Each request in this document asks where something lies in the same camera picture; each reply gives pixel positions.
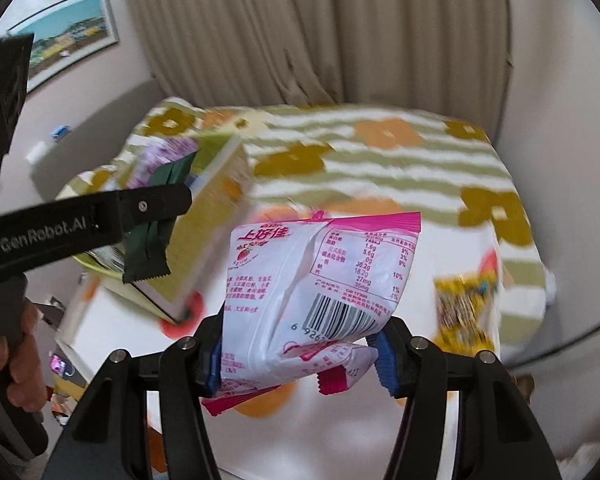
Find dark green snack packet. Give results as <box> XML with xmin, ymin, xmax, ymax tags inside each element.
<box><xmin>122</xmin><ymin>152</ymin><xmax>196</xmax><ymax>284</ymax></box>

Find pink white snack bag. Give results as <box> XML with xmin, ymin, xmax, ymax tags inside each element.
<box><xmin>204</xmin><ymin>212</ymin><xmax>422</xmax><ymax>416</ymax></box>

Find purple snack bag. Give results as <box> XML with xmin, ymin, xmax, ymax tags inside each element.
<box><xmin>125</xmin><ymin>136</ymin><xmax>197</xmax><ymax>188</ymax></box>

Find person's left hand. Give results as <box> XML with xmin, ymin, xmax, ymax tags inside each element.
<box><xmin>0</xmin><ymin>299</ymin><xmax>47</xmax><ymax>413</ymax></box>

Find framed city picture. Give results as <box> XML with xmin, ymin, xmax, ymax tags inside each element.
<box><xmin>7</xmin><ymin>0</ymin><xmax>119</xmax><ymax>92</ymax></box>

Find blue object on ledge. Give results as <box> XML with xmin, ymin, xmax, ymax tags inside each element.
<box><xmin>52</xmin><ymin>125</ymin><xmax>71</xmax><ymax>142</ymax></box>

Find yellow gold snack packet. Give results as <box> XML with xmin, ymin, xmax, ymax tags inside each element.
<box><xmin>434</xmin><ymin>271</ymin><xmax>498</xmax><ymax>356</ymax></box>

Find green cardboard box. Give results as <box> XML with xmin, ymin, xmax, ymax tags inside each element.
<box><xmin>76</xmin><ymin>133</ymin><xmax>252</xmax><ymax>322</ymax></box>

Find floral striped quilt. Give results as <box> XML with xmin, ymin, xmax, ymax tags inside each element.
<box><xmin>62</xmin><ymin>97</ymin><xmax>546</xmax><ymax>348</ymax></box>

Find beige curtain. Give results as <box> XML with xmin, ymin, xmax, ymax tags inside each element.
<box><xmin>126</xmin><ymin>0</ymin><xmax>510</xmax><ymax>136</ymax></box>

